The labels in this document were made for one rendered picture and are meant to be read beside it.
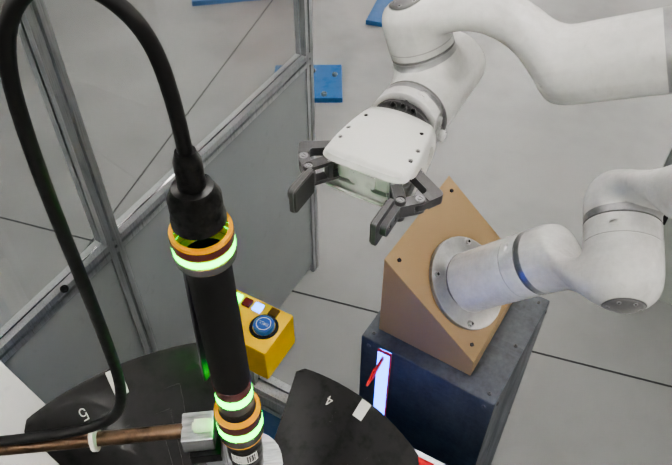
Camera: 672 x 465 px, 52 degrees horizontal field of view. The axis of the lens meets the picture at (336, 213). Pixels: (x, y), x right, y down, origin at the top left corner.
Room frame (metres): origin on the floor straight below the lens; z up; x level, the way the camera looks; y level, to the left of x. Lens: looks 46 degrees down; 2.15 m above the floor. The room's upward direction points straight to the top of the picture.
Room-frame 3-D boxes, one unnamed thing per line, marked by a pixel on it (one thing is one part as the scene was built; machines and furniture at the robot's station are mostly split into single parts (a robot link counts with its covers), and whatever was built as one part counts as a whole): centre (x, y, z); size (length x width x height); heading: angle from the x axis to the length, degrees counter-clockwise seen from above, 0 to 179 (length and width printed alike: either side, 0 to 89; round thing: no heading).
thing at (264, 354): (0.78, 0.17, 1.02); 0.16 x 0.10 x 0.11; 61
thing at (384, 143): (0.58, -0.05, 1.65); 0.11 x 0.10 x 0.07; 151
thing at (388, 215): (0.48, -0.06, 1.65); 0.07 x 0.03 x 0.03; 151
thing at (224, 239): (0.32, 0.09, 1.79); 0.04 x 0.04 x 0.03
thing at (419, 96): (0.63, -0.08, 1.65); 0.09 x 0.03 x 0.08; 61
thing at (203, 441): (0.32, 0.10, 1.49); 0.09 x 0.07 x 0.10; 96
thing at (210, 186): (0.32, 0.09, 1.65); 0.04 x 0.04 x 0.46
